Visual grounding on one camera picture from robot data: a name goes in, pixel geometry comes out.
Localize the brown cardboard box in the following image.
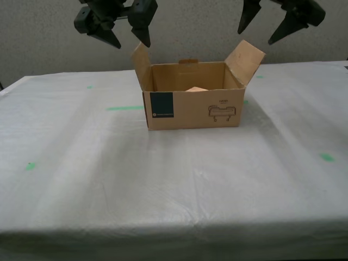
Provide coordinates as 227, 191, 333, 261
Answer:
130, 40, 266, 131

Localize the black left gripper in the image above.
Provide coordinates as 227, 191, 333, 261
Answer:
73, 0, 159, 49

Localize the white plastic table cover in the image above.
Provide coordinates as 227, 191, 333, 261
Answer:
0, 60, 348, 261

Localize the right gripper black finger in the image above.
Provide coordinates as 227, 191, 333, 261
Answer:
268, 0, 326, 46
237, 0, 263, 35

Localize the green tape strip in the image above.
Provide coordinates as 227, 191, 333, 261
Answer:
105, 105, 145, 111

